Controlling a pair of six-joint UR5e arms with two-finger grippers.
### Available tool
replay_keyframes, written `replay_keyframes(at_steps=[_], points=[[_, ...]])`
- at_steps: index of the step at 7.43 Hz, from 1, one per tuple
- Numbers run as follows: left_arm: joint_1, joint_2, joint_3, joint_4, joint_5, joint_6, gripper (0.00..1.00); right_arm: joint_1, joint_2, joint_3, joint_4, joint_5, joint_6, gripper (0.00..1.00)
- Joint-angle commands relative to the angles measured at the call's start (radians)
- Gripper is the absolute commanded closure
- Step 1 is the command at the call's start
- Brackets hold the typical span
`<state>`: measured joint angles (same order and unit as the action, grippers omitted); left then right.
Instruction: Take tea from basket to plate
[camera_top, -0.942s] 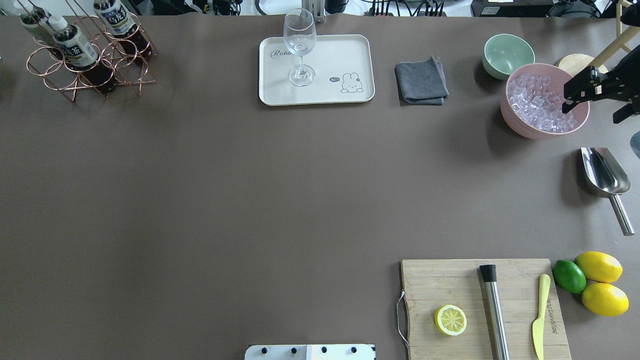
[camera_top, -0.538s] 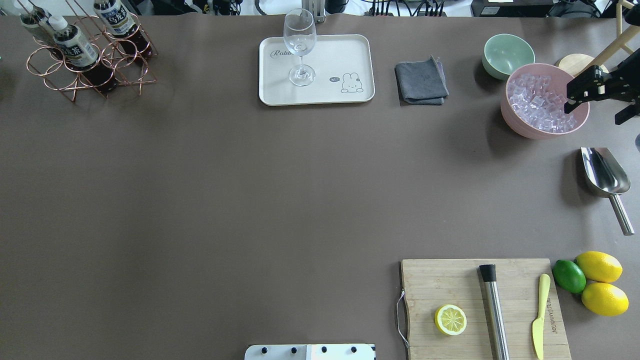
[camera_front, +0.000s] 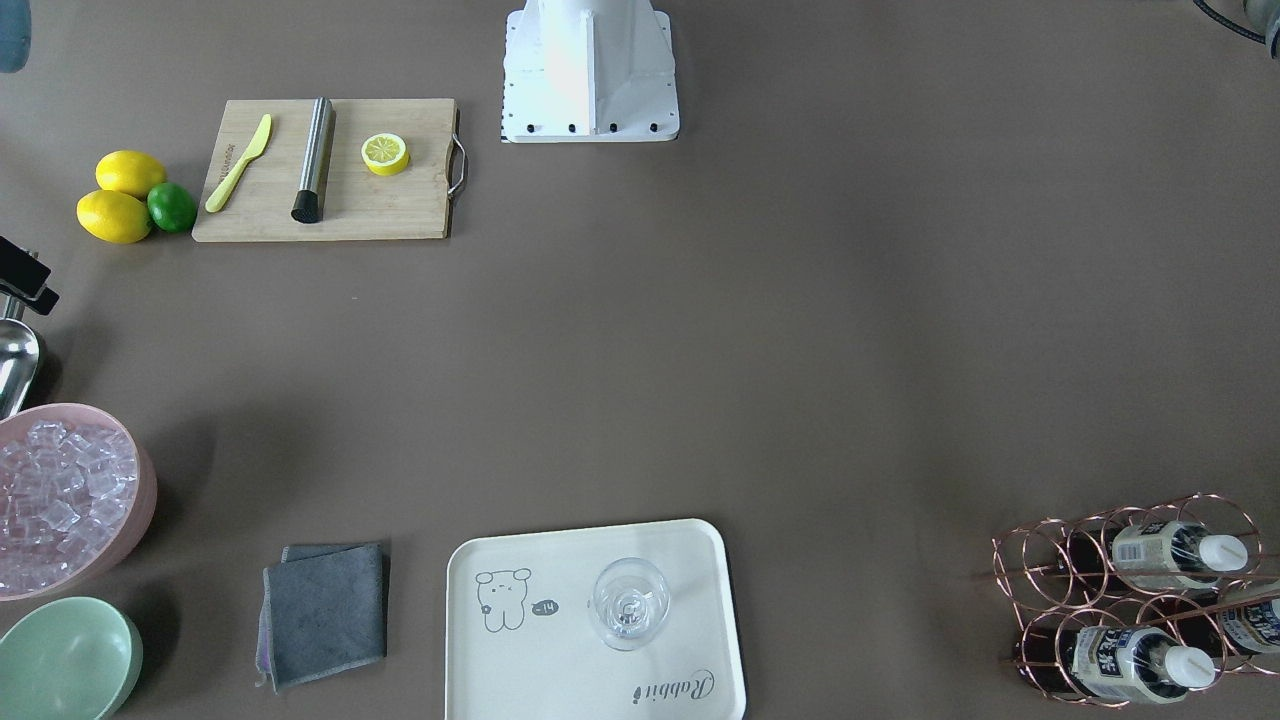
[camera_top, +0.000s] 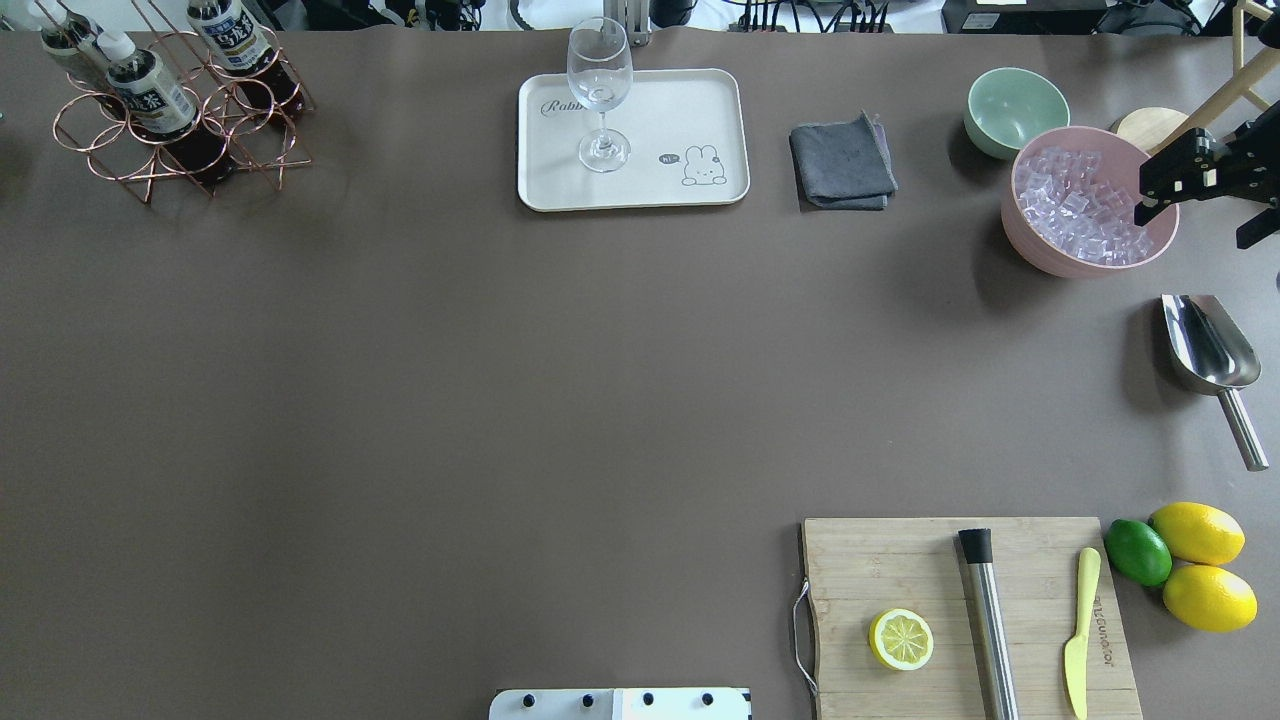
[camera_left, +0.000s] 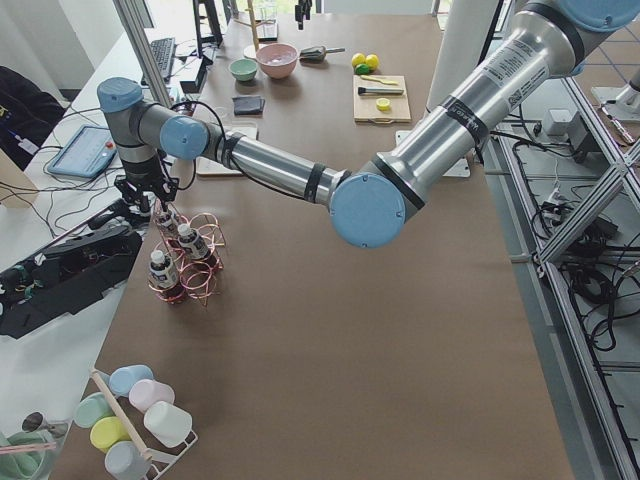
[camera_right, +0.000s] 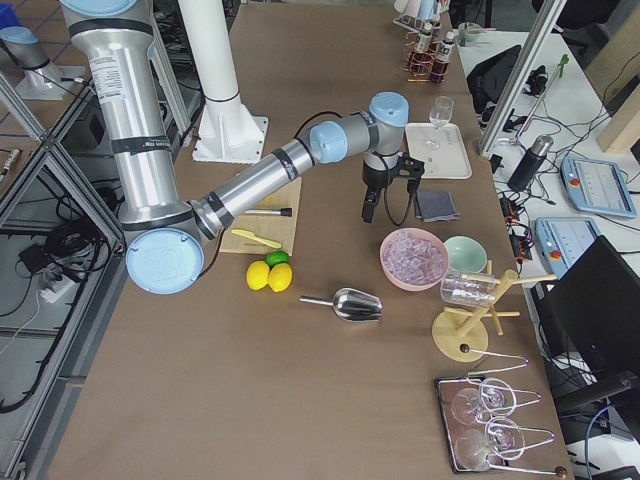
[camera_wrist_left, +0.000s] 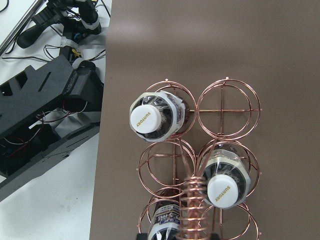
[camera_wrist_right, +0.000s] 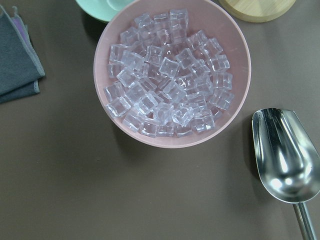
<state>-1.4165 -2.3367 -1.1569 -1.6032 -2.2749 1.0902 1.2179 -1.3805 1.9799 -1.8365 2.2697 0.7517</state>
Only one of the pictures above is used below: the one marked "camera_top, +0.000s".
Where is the steel ice scoop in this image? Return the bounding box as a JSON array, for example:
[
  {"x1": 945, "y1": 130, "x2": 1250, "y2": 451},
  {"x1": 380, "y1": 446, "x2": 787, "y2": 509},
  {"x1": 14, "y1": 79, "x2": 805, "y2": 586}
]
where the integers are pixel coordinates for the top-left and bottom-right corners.
[{"x1": 1160, "y1": 293, "x2": 1270, "y2": 471}]

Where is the wooden cup tree stand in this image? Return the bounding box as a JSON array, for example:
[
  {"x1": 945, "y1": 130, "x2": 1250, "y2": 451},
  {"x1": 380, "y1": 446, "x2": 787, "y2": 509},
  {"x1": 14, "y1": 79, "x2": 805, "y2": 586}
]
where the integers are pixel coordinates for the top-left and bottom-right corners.
[{"x1": 1116, "y1": 1, "x2": 1279, "y2": 158}]

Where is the aluminium frame post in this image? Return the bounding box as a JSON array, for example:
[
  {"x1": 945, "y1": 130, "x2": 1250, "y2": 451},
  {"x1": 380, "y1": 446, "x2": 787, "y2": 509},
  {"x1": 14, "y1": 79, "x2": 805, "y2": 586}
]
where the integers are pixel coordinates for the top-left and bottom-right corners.
[{"x1": 602, "y1": 0, "x2": 652, "y2": 47}]

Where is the yellow plastic knife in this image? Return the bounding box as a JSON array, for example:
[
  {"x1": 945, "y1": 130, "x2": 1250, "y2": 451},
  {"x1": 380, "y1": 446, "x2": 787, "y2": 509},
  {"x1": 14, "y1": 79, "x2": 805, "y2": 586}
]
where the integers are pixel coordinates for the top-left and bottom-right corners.
[{"x1": 1062, "y1": 547, "x2": 1101, "y2": 719}]

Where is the middle tea bottle white cap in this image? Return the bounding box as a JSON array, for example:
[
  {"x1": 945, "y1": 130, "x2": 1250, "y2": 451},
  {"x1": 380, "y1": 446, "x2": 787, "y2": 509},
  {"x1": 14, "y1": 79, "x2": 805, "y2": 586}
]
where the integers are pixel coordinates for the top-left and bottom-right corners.
[{"x1": 186, "y1": 1, "x2": 305, "y2": 118}]

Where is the yellow lemon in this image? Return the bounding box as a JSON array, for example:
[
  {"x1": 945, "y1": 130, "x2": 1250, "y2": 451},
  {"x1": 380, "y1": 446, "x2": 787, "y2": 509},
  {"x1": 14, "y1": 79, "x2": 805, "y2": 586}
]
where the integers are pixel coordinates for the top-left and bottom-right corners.
[
  {"x1": 1162, "y1": 564, "x2": 1258, "y2": 633},
  {"x1": 1148, "y1": 501, "x2": 1245, "y2": 566}
]

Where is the half lemon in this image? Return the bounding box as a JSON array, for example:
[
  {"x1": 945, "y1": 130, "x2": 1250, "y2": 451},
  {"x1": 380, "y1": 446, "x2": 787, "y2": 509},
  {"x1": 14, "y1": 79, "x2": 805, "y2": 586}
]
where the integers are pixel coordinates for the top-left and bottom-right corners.
[{"x1": 868, "y1": 609, "x2": 934, "y2": 671}]

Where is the steel muddler black tip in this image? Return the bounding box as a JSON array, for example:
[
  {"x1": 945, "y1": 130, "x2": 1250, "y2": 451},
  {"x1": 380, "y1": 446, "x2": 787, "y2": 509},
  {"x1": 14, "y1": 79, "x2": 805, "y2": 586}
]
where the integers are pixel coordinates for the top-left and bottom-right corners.
[{"x1": 957, "y1": 528, "x2": 1021, "y2": 719}]

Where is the yellow lemon near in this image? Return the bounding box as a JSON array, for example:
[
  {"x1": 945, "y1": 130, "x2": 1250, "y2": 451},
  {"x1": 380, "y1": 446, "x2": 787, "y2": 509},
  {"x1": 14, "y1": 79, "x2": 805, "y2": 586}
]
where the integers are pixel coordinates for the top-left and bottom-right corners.
[{"x1": 1162, "y1": 564, "x2": 1258, "y2": 633}]

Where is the cream rabbit tray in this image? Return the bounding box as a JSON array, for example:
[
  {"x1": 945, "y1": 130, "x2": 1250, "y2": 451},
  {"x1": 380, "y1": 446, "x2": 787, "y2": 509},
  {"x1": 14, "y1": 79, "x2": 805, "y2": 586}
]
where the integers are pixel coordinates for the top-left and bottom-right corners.
[{"x1": 517, "y1": 68, "x2": 751, "y2": 211}]

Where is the back tea bottle white cap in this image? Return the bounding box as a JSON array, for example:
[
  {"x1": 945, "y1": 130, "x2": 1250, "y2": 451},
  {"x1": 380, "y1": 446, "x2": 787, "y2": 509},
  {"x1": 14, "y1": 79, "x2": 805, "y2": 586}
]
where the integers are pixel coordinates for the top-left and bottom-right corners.
[{"x1": 27, "y1": 1, "x2": 127, "y2": 120}]

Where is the clear wine glass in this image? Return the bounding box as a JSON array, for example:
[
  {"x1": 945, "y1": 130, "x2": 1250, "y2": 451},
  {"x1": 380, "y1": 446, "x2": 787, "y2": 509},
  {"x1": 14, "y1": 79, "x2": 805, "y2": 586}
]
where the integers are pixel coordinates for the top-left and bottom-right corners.
[{"x1": 566, "y1": 15, "x2": 634, "y2": 173}]

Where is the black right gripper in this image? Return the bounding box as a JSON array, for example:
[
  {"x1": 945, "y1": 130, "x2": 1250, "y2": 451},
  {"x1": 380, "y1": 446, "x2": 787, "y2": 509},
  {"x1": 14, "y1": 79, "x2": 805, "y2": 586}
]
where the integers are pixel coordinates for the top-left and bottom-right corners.
[{"x1": 1134, "y1": 118, "x2": 1279, "y2": 227}]

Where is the grey folded cloth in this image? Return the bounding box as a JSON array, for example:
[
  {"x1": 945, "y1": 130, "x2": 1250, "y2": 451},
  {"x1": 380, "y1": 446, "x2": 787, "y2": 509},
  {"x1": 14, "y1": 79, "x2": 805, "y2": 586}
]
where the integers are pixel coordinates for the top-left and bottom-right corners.
[{"x1": 788, "y1": 113, "x2": 899, "y2": 211}]

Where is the green bowl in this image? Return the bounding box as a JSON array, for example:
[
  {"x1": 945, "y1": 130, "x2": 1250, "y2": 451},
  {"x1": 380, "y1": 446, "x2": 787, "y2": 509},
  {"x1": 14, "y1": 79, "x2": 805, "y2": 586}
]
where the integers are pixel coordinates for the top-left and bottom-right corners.
[{"x1": 963, "y1": 67, "x2": 1071, "y2": 160}]

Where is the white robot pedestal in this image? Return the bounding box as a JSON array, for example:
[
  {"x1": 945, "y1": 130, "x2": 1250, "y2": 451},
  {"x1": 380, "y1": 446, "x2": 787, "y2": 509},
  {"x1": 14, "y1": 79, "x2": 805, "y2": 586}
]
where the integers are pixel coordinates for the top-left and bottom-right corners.
[{"x1": 488, "y1": 687, "x2": 753, "y2": 719}]

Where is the front tea bottle white cap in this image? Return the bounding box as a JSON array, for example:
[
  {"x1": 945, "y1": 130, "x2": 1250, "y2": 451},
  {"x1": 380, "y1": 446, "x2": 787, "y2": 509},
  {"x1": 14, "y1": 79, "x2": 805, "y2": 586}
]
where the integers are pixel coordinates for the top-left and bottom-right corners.
[{"x1": 99, "y1": 31, "x2": 236, "y2": 187}]

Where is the tea bottle white cap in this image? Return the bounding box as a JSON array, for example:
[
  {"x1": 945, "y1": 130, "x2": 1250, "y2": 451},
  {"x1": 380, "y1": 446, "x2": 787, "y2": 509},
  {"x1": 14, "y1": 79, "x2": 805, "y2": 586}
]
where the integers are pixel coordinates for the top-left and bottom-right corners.
[
  {"x1": 186, "y1": 1, "x2": 305, "y2": 118},
  {"x1": 99, "y1": 31, "x2": 236, "y2": 187},
  {"x1": 27, "y1": 1, "x2": 127, "y2": 120}
]

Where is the pink bowl with ice cubes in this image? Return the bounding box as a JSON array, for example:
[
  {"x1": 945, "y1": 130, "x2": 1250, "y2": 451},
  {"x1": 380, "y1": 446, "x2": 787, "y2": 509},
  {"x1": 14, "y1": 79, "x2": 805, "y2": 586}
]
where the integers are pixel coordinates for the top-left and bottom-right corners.
[{"x1": 1001, "y1": 126, "x2": 1180, "y2": 278}]

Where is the yellow lemon far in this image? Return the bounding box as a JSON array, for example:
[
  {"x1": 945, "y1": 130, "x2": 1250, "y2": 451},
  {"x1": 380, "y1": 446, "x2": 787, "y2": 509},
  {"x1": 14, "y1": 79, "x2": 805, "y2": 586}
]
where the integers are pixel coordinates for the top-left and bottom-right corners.
[{"x1": 1148, "y1": 501, "x2": 1245, "y2": 566}]

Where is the green lime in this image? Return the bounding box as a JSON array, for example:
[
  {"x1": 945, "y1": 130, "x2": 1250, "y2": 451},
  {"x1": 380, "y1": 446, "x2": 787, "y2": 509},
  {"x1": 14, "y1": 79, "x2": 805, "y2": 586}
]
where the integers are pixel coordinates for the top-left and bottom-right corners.
[{"x1": 1103, "y1": 519, "x2": 1172, "y2": 588}]

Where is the copper wire bottle basket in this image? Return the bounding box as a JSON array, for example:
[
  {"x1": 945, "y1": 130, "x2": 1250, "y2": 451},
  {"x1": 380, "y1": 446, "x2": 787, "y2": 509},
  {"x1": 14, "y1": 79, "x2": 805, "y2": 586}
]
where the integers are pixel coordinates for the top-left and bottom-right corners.
[{"x1": 27, "y1": 1, "x2": 315, "y2": 202}]

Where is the bamboo cutting board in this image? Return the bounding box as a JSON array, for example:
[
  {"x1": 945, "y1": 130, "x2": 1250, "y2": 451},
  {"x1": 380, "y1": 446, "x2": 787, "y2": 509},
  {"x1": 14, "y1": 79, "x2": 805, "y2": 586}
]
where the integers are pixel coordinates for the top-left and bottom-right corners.
[{"x1": 801, "y1": 518, "x2": 1103, "y2": 719}]

